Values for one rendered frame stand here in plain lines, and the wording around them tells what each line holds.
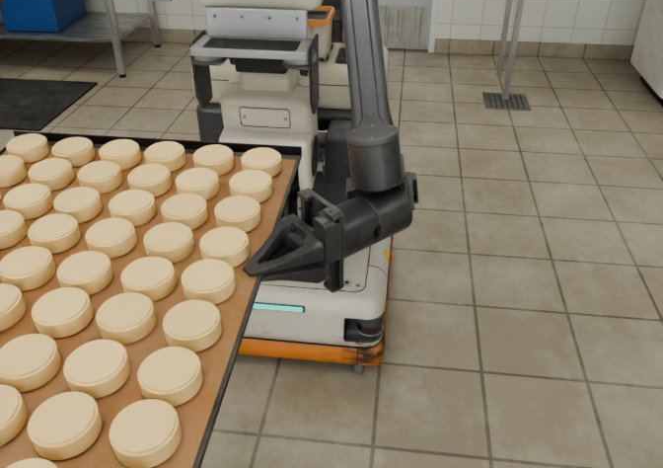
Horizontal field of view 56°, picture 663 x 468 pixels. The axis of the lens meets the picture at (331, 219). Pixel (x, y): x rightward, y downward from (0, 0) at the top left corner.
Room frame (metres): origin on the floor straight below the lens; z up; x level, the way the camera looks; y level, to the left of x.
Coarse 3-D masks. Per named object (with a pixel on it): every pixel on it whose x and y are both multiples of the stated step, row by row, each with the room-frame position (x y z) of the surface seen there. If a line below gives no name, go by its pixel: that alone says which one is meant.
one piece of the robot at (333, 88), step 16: (336, 48) 1.79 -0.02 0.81; (384, 48) 1.81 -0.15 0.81; (224, 64) 1.68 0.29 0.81; (320, 64) 1.66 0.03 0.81; (336, 64) 1.66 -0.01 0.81; (192, 80) 1.69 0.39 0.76; (224, 80) 1.67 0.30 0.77; (320, 80) 1.63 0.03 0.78; (336, 80) 1.63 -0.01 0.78; (320, 96) 1.63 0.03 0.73; (336, 96) 1.63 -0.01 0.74; (208, 112) 1.68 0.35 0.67; (320, 112) 1.64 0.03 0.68; (336, 112) 1.64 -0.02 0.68; (208, 128) 1.68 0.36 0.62; (320, 128) 1.63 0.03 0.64; (320, 176) 1.64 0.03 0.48; (320, 192) 1.64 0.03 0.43; (336, 192) 1.63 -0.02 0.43; (288, 208) 1.59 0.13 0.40
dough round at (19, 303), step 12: (0, 288) 0.46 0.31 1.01; (12, 288) 0.46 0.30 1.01; (0, 300) 0.44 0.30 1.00; (12, 300) 0.44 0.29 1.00; (24, 300) 0.46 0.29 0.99; (0, 312) 0.43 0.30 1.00; (12, 312) 0.43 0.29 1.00; (24, 312) 0.45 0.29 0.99; (0, 324) 0.43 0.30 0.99; (12, 324) 0.43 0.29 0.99
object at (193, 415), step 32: (96, 160) 0.73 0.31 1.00; (192, 160) 0.73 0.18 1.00; (288, 160) 0.73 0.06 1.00; (0, 192) 0.66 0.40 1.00; (224, 192) 0.65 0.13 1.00; (0, 256) 0.53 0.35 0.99; (64, 256) 0.53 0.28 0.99; (128, 256) 0.53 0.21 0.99; (192, 256) 0.53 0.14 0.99; (32, 320) 0.44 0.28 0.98; (160, 320) 0.44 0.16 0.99; (224, 320) 0.44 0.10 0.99; (64, 352) 0.40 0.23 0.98; (128, 352) 0.40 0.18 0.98; (224, 352) 0.40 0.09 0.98; (64, 384) 0.37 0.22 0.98; (128, 384) 0.37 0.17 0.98; (192, 416) 0.33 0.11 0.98; (0, 448) 0.31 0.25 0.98; (32, 448) 0.31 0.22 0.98; (96, 448) 0.31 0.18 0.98; (192, 448) 0.30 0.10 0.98
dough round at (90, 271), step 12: (84, 252) 0.51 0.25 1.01; (96, 252) 0.51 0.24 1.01; (60, 264) 0.50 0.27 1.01; (72, 264) 0.50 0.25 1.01; (84, 264) 0.50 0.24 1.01; (96, 264) 0.50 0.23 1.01; (108, 264) 0.50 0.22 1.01; (60, 276) 0.48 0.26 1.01; (72, 276) 0.48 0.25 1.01; (84, 276) 0.48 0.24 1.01; (96, 276) 0.48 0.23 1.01; (108, 276) 0.49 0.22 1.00; (84, 288) 0.47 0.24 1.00; (96, 288) 0.48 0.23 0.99
